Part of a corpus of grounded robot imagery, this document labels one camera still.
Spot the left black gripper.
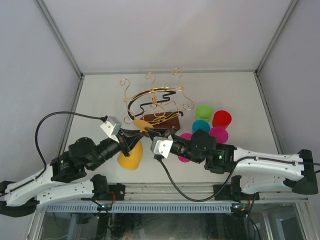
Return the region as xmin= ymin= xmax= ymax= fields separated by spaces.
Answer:
xmin=89 ymin=127 xmax=145 ymax=171

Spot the black camera cable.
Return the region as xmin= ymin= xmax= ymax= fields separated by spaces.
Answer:
xmin=154 ymin=154 xmax=320 ymax=202
xmin=34 ymin=111 xmax=108 ymax=176

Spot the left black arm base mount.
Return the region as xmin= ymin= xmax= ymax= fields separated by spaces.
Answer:
xmin=106 ymin=183 xmax=126 ymax=201

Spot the left black camera cable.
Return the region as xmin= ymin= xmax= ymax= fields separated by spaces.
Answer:
xmin=34 ymin=111 xmax=108 ymax=176

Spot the red plastic wine glass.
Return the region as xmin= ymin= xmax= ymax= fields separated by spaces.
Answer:
xmin=212 ymin=110 xmax=232 ymax=129

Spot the gold wire wine glass rack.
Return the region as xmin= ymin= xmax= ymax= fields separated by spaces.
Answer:
xmin=119 ymin=67 xmax=195 ymax=127

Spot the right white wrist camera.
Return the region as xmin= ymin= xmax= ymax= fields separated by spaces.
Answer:
xmin=150 ymin=136 xmax=174 ymax=159

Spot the right black camera cable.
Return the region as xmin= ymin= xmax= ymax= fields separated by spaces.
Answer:
xmin=154 ymin=154 xmax=320 ymax=202

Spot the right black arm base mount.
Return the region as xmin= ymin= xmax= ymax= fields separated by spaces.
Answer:
xmin=213 ymin=184 xmax=232 ymax=201

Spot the pink plastic wine glass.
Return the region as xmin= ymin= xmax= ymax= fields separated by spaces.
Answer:
xmin=209 ymin=126 xmax=229 ymax=144
xmin=178 ymin=133 xmax=197 ymax=163

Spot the green plastic wine glass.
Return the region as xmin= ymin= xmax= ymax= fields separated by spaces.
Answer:
xmin=195 ymin=104 xmax=213 ymax=123

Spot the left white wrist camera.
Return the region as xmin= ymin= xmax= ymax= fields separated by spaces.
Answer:
xmin=100 ymin=116 xmax=122 ymax=143

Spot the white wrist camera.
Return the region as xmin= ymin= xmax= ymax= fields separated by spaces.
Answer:
xmin=150 ymin=136 xmax=174 ymax=159
xmin=100 ymin=116 xmax=122 ymax=143

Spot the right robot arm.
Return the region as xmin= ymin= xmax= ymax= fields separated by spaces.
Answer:
xmin=145 ymin=127 xmax=319 ymax=200

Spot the grey slotted cable duct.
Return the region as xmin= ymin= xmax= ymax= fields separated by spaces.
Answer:
xmin=46 ymin=202 xmax=232 ymax=214

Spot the orange plastic wine glass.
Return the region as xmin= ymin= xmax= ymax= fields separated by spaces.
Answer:
xmin=117 ymin=119 xmax=154 ymax=171

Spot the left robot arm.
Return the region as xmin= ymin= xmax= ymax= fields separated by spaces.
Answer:
xmin=0 ymin=130 xmax=144 ymax=218

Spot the blue plastic wine glass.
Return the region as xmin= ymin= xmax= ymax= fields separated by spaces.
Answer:
xmin=191 ymin=119 xmax=211 ymax=134

